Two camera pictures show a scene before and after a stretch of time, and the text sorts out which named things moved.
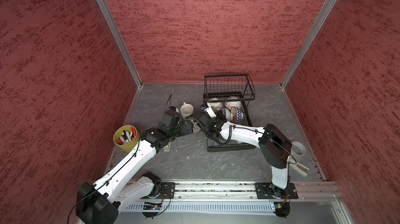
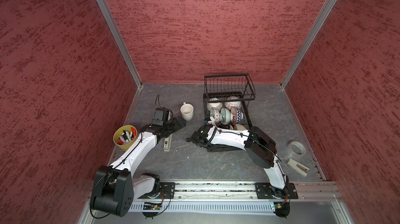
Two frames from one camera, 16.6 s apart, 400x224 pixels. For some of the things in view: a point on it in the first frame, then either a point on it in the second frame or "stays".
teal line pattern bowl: [228, 115] stays
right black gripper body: [219, 115] to [208, 147]
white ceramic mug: [186, 110] stays
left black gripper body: [180, 130] to [173, 126]
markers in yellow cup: [126, 137] stays
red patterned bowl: [235, 104] stays
